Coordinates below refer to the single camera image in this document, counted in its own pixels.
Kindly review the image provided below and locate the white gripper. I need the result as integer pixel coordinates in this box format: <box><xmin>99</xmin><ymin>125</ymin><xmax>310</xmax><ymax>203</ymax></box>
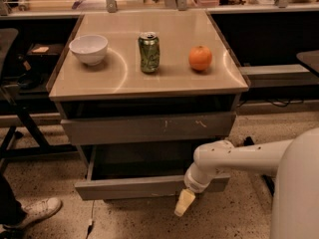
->
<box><xmin>174</xmin><ymin>163</ymin><xmax>216</xmax><ymax>217</ymax></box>

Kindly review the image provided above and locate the grey drawer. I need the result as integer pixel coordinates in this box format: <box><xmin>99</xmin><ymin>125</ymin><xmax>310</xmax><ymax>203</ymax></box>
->
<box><xmin>74</xmin><ymin>144</ymin><xmax>231</xmax><ymax>201</ymax></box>
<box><xmin>61</xmin><ymin>112</ymin><xmax>236</xmax><ymax>145</ymax></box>

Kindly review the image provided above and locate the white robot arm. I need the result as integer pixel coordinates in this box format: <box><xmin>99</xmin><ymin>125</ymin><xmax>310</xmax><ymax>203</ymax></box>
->
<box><xmin>174</xmin><ymin>127</ymin><xmax>319</xmax><ymax>239</ymax></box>

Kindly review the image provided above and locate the grey top drawer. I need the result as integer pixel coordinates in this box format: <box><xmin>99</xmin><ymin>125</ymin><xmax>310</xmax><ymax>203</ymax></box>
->
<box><xmin>61</xmin><ymin>112</ymin><xmax>236</xmax><ymax>145</ymax></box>

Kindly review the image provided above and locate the black stand leg bar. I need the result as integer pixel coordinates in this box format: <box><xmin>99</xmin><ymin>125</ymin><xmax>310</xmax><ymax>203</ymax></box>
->
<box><xmin>243</xmin><ymin>136</ymin><xmax>275</xmax><ymax>195</ymax></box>

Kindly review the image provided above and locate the orange fruit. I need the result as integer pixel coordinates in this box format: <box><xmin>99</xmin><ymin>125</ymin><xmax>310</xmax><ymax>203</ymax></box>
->
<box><xmin>188</xmin><ymin>46</ymin><xmax>212</xmax><ymax>72</ymax></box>

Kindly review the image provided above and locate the white sneaker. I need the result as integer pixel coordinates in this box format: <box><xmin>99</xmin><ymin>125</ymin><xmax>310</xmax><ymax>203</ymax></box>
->
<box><xmin>1</xmin><ymin>197</ymin><xmax>62</xmax><ymax>230</ymax></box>

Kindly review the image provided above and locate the green soda can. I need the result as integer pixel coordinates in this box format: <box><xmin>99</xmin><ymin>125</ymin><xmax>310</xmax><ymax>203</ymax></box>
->
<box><xmin>138</xmin><ymin>32</ymin><xmax>160</xmax><ymax>74</ymax></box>

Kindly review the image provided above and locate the dark trouser leg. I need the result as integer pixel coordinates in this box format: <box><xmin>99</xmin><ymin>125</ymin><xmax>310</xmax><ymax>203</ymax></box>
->
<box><xmin>0</xmin><ymin>173</ymin><xmax>26</xmax><ymax>226</ymax></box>

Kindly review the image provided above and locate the white ceramic bowl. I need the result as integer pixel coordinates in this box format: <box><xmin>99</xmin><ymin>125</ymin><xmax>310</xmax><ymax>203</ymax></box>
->
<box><xmin>69</xmin><ymin>35</ymin><xmax>109</xmax><ymax>66</ymax></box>

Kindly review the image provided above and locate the white floor cable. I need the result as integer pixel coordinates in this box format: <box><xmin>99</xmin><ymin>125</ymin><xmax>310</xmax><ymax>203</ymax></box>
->
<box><xmin>85</xmin><ymin>199</ymin><xmax>99</xmax><ymax>239</ymax></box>

